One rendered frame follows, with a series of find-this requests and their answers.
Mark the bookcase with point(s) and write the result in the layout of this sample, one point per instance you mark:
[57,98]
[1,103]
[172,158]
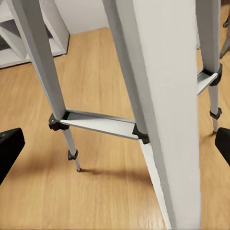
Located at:
[15,52]

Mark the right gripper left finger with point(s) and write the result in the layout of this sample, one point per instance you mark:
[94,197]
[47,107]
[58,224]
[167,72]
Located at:
[11,144]

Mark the camera tripod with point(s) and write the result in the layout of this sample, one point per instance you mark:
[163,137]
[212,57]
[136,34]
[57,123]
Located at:
[155,43]

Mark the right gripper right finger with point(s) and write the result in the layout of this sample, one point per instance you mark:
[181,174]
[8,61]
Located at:
[222,141]

